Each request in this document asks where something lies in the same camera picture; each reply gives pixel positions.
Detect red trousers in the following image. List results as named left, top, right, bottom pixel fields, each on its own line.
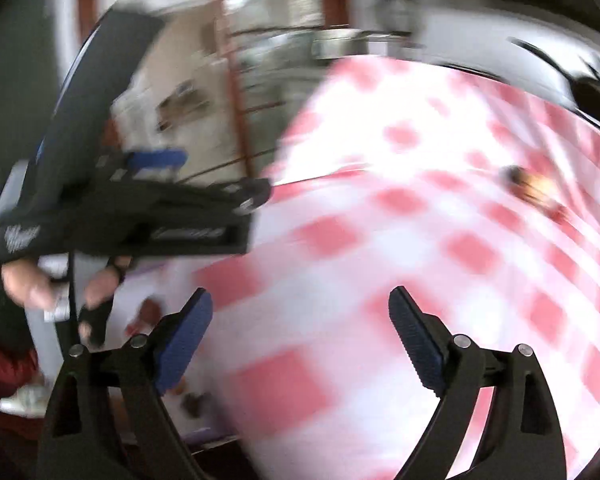
left=0, top=332, right=41, bottom=411

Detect person's left hand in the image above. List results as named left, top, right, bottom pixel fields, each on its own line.
left=2, top=255, right=133, bottom=348

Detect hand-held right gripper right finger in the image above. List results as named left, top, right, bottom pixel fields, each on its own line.
left=387, top=285, right=568, bottom=480

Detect metal pot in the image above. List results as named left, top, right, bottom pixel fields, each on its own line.
left=310, top=27, right=368, bottom=61

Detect red white checkered tablecloth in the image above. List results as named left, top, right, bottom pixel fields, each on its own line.
left=195, top=55, right=600, bottom=480

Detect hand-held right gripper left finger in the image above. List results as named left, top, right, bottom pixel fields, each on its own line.
left=37, top=287, right=216, bottom=480

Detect wooden window frame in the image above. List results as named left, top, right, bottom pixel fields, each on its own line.
left=215, top=0, right=348, bottom=171

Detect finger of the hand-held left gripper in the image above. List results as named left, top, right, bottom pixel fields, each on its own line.
left=124, top=149, right=189, bottom=182
left=177, top=176, right=273, bottom=218

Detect white shoe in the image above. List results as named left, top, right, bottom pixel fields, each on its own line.
left=0, top=384, right=51, bottom=418

